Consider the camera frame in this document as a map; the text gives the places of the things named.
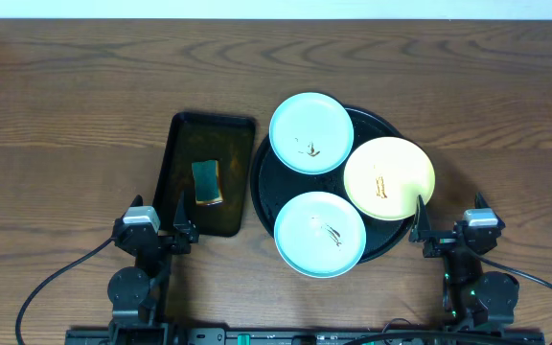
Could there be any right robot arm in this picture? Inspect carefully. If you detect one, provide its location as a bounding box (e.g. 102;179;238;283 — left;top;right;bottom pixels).
408;194;519;335

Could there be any yellow green scrub sponge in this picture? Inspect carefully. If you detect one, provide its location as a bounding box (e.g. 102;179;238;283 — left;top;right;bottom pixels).
192;160;223;206

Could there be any black cable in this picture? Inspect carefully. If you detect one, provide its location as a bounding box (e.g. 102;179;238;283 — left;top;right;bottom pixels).
476;253;552;345
14;236;116;345

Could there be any black round tray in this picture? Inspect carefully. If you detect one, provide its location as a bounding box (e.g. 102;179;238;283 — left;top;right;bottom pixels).
250;106;413;263

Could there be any right black cable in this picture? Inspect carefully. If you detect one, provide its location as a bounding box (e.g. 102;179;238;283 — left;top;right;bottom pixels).
476;253;552;345

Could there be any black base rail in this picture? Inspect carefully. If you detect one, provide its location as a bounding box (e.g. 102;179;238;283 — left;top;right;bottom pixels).
64;328;544;345

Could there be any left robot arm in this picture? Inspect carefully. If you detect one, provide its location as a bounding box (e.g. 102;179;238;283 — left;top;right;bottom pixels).
107;195;198;345

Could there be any yellow plate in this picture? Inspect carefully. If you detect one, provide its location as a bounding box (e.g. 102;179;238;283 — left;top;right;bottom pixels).
343;137;436;221

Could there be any left black cable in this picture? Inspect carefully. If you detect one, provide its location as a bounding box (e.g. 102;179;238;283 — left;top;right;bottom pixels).
14;236;116;345

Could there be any black rectangular tray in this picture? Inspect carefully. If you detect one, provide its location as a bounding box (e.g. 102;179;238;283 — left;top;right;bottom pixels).
152;112;255;237

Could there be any light blue plate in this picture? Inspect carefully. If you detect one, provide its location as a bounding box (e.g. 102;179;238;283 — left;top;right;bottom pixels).
274;192;366;279
268;92;355;174

